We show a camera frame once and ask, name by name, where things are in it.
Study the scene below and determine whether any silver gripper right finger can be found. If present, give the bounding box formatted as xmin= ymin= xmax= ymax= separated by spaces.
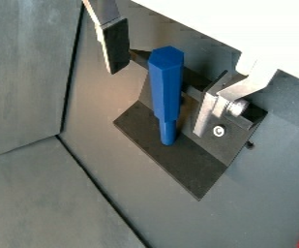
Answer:
xmin=193 ymin=60 xmax=278 ymax=137

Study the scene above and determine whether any black angle fixture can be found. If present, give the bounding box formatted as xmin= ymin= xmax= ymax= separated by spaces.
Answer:
xmin=114 ymin=69 xmax=267 ymax=199

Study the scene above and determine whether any blue hexagonal peg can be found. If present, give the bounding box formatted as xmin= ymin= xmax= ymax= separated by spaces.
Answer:
xmin=149 ymin=46 xmax=185 ymax=145

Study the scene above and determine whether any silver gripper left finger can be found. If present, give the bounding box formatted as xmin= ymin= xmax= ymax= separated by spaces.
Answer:
xmin=82 ymin=0 xmax=130 ymax=75

